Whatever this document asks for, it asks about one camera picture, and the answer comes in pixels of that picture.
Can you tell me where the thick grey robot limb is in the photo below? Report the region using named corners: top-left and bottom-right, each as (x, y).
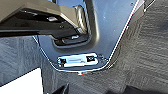
top-left (0, 0), bottom-right (93, 45)

